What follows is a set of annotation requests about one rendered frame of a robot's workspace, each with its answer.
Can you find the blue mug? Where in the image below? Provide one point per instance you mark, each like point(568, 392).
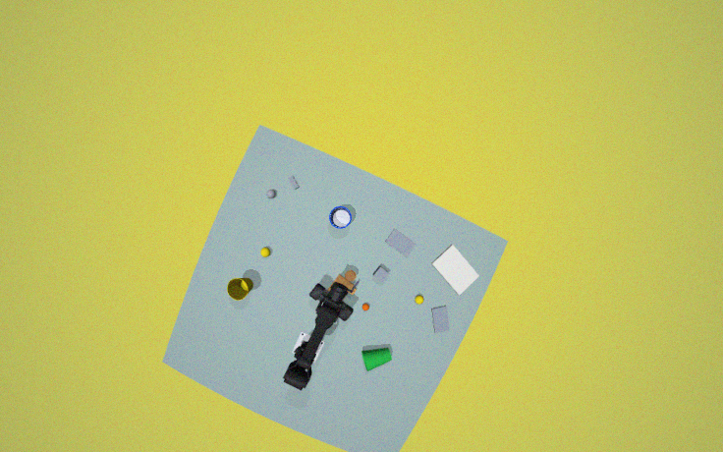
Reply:
point(340, 217)

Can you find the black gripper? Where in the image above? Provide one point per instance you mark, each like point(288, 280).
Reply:
point(319, 292)

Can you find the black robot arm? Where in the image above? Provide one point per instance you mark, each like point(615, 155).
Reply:
point(299, 371)

